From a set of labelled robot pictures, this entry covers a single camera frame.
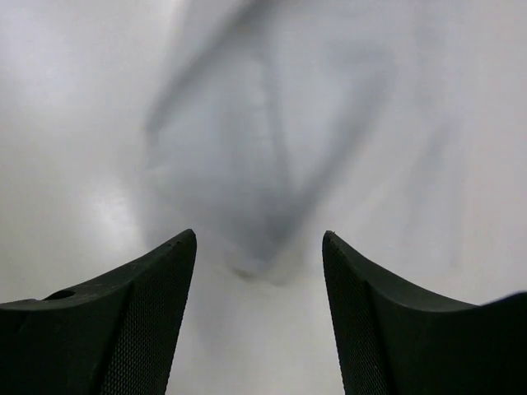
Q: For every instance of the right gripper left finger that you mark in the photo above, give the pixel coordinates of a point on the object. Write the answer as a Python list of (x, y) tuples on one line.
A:
[(113, 334)]

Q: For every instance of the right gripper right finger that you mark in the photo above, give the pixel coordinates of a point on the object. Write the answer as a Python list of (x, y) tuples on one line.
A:
[(394, 337)]

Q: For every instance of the white skirt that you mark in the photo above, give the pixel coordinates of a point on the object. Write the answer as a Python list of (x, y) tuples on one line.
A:
[(398, 125)]

